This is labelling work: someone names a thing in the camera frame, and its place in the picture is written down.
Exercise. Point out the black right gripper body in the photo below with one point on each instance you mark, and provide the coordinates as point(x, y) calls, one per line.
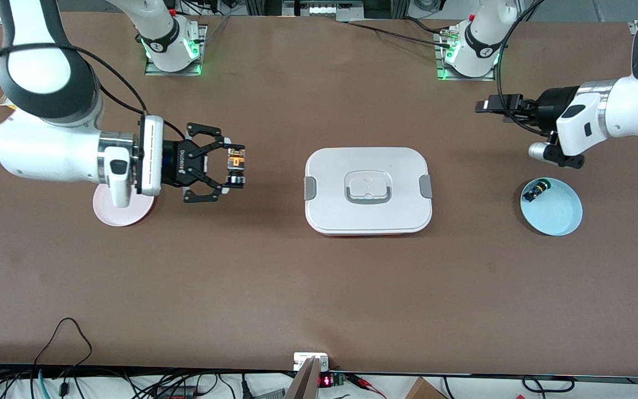
point(178, 164)

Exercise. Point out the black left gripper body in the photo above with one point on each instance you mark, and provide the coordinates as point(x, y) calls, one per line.
point(552, 104)

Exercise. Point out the orange push button switch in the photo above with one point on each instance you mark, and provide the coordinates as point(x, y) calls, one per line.
point(236, 162)

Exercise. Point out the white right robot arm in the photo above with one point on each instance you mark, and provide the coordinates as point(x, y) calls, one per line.
point(47, 149)

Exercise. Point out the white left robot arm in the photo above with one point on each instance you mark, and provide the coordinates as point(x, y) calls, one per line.
point(634, 108)

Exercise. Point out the white lunch box grey clips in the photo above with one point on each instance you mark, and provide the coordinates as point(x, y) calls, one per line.
point(330, 213)

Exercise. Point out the brown cardboard box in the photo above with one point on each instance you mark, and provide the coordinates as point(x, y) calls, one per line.
point(421, 390)

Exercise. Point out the pink round plate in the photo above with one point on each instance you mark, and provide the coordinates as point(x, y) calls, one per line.
point(125, 217)

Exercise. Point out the small blue black toy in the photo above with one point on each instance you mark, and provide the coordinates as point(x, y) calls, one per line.
point(535, 192)

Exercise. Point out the light blue round plate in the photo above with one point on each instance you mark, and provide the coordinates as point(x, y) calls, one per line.
point(557, 213)

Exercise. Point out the white power strip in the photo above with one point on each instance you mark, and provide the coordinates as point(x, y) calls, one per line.
point(335, 9)

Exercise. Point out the yellow white snack packet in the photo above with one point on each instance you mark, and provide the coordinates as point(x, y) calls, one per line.
point(4, 101)

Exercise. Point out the grey aluminium bar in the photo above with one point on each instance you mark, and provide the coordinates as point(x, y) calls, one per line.
point(303, 385)

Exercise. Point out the red digit display module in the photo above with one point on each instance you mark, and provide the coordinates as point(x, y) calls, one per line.
point(325, 380)

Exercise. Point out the red alligator clip lead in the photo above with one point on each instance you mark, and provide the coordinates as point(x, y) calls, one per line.
point(366, 385)

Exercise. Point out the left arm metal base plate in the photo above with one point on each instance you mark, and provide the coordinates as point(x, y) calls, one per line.
point(463, 78)

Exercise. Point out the black left camera bracket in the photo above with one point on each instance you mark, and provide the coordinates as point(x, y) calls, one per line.
point(571, 162)

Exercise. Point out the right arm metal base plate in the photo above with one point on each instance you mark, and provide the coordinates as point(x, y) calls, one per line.
point(155, 72)

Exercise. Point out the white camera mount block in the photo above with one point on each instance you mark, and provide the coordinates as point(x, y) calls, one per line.
point(301, 359)

